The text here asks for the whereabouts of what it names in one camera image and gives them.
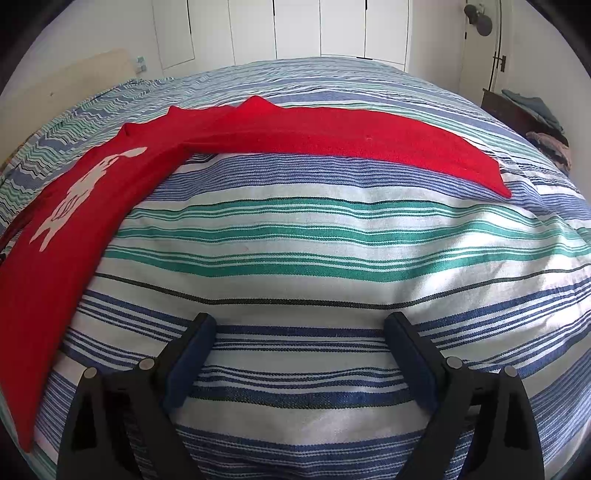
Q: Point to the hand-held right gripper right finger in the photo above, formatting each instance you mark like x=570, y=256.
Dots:
x=414, y=364

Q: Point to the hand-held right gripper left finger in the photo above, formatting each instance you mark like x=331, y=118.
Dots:
x=188, y=369

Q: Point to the red sweater with white print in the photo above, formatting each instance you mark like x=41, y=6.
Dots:
x=323, y=134

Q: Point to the pink patterned clothes pile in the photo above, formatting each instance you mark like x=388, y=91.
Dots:
x=551, y=147

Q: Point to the grey-green folded clothes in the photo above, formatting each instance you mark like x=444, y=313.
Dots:
x=535, y=108

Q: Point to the striped blue green blanket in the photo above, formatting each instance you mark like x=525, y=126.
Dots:
x=323, y=240

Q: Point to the dark wooden dresser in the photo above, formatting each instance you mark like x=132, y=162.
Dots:
x=505, y=113

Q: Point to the light wooden headboard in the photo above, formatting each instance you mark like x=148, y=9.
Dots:
x=69, y=87

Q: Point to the white door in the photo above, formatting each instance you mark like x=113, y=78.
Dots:
x=480, y=60

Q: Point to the white wardrobe doors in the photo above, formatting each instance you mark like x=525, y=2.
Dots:
x=300, y=27

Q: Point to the wall socket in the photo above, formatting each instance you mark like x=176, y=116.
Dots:
x=141, y=64

